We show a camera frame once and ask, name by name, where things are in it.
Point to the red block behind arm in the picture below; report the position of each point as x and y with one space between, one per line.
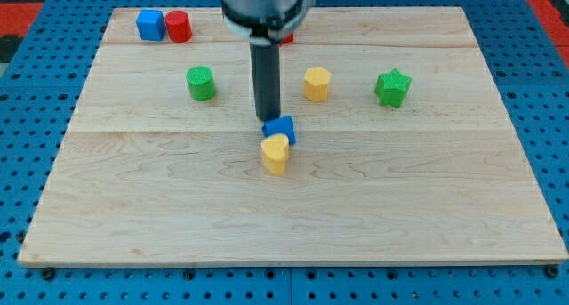
286 40

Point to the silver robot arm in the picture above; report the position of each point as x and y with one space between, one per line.
265 22

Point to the yellow heart block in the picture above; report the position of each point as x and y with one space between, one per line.
275 153

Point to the yellow hexagon block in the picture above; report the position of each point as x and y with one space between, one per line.
316 84

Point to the blue angled block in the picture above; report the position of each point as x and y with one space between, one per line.
282 125

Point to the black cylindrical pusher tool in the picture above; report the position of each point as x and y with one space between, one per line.
265 62

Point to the green cylinder block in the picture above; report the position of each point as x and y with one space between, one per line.
200 83

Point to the wooden board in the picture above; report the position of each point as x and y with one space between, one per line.
148 177

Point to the green star block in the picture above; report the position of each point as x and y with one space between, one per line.
392 87

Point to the red cylinder block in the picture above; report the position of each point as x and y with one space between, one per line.
178 26

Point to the blue cube block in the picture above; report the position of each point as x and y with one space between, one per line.
150 24

